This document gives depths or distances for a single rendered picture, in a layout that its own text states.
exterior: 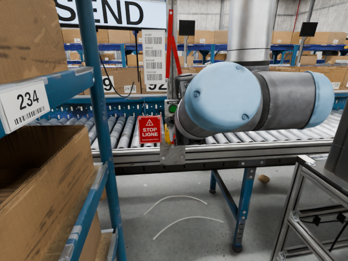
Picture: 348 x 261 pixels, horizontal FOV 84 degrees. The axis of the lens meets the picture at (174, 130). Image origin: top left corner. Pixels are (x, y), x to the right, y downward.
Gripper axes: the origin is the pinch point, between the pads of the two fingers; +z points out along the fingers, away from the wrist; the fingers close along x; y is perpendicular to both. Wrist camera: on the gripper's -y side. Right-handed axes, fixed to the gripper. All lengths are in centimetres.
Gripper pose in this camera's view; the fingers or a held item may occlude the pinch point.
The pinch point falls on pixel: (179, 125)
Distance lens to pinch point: 60.8
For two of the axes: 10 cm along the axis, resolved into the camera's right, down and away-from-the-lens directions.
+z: -1.2, 1.4, 9.8
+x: 9.9, -0.6, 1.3
